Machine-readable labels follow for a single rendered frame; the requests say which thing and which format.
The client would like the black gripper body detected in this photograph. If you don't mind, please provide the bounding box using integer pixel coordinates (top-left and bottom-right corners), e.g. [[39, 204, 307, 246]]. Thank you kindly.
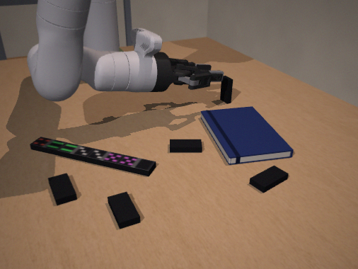
[[150, 52, 192, 92]]

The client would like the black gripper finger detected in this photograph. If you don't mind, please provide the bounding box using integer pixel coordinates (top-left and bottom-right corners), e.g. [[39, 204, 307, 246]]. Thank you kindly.
[[169, 58, 212, 70], [176, 64, 224, 90]]

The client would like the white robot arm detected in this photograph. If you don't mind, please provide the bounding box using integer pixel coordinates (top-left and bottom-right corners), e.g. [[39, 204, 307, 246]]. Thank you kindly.
[[27, 0, 162, 102]]

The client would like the black domino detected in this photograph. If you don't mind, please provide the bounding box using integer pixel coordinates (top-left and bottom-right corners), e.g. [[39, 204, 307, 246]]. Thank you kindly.
[[117, 155, 156, 176], [249, 166, 289, 193], [108, 192, 141, 229], [86, 149, 124, 169], [170, 139, 202, 153], [57, 143, 94, 162], [220, 76, 233, 104], [48, 173, 77, 206], [30, 137, 67, 156]]

